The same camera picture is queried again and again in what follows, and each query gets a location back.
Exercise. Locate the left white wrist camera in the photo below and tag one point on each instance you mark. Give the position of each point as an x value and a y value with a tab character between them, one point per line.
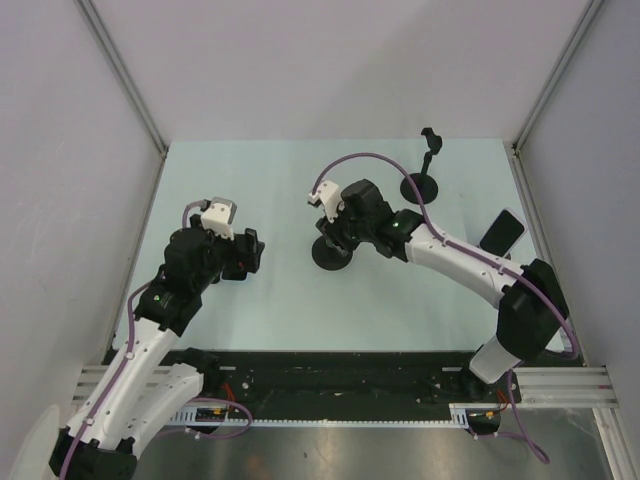
218	218

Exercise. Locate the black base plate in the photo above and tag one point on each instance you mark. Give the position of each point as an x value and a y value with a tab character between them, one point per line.
343	382

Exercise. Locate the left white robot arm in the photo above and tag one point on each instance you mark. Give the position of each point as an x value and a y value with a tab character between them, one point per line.
108	434

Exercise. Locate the grey slotted cable duct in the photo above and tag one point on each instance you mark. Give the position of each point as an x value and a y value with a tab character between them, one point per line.
448	416

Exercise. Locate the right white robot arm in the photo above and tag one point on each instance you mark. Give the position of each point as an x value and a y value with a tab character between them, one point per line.
528	298

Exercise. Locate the right aluminium frame post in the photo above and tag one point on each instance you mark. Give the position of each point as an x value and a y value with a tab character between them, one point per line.
577	37

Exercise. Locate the black phone stand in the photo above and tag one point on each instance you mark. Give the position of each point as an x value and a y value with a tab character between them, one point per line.
427	186
327	257

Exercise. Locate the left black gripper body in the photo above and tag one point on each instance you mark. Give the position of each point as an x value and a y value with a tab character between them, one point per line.
222	253

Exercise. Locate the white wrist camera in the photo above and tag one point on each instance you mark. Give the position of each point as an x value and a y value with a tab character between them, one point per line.
328	197
218	218

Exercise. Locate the aluminium frame post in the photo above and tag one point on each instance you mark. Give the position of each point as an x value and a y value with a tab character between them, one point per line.
112	55
577	37

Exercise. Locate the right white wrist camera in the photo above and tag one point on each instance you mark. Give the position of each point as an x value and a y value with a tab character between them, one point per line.
328	197

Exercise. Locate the black-screen blue-edged phone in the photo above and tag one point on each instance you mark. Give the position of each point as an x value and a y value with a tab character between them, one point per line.
503	234

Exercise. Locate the left aluminium frame post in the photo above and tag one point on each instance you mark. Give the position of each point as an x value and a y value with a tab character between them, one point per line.
112	55

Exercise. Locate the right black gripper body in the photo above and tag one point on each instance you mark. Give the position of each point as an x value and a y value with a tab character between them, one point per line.
346	231

